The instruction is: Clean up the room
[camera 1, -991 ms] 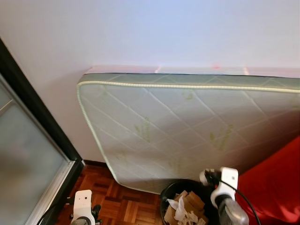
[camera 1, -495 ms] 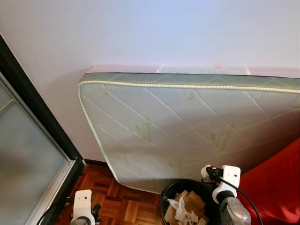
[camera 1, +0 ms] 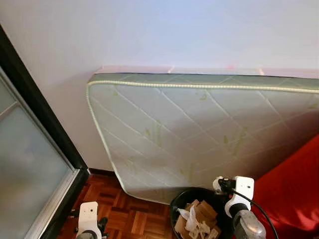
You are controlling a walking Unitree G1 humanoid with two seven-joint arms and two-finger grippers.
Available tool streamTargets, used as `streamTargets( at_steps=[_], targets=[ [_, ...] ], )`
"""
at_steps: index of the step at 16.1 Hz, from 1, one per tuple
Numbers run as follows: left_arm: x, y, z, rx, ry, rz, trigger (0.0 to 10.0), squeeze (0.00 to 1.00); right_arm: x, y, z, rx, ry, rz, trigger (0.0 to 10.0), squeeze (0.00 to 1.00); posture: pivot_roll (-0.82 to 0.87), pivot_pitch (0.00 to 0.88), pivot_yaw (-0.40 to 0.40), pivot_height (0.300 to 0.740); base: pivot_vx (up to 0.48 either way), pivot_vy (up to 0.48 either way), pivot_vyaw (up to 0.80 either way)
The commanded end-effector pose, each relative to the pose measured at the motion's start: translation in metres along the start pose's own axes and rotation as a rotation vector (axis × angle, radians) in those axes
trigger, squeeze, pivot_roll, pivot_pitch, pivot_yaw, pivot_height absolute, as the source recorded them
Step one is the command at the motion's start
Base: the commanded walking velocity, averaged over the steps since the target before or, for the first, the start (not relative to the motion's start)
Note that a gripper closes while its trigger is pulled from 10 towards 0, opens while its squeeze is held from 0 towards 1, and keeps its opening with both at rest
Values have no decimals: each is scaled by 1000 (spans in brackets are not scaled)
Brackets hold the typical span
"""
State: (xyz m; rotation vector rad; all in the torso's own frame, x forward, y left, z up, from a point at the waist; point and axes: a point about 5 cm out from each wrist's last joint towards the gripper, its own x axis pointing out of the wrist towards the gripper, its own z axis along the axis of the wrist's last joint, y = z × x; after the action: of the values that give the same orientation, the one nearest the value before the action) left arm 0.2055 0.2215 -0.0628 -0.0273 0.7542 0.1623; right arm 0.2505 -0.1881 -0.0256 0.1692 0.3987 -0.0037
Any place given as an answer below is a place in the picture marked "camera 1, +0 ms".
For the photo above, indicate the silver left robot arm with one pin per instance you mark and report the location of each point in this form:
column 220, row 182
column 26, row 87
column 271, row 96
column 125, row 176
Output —
column 84, row 236

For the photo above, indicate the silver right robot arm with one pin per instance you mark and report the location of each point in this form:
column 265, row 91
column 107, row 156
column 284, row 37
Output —
column 249, row 226

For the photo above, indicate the brown cardboard scraps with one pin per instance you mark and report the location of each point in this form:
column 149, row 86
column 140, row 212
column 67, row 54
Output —
column 205, row 211

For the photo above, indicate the crumpled white paper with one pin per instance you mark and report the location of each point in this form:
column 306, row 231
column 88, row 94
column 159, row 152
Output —
column 192, row 219

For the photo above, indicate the black waste bin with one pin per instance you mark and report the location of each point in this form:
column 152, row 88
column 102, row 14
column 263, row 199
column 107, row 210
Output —
column 178, row 204

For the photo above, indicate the white quilted mattress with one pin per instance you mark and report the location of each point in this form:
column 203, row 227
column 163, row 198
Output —
column 189, row 129

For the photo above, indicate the frosted glass sliding door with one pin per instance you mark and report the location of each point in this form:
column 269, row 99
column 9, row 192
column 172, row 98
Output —
column 25, row 164

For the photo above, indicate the pink board behind mattress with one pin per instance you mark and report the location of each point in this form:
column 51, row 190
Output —
column 199, row 70

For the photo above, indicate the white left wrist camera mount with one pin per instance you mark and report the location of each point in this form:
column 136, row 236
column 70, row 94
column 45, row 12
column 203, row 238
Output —
column 88, row 214

